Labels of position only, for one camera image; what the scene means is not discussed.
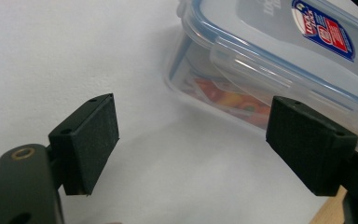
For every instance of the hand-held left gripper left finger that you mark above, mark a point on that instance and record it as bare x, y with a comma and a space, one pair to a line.
84, 146

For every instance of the clear plastic food container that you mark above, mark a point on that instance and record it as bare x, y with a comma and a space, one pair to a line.
261, 62

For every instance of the colourful packet inside container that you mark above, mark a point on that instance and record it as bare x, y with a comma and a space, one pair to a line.
230, 101

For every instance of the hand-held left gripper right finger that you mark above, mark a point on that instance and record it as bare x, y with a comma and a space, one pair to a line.
304, 143

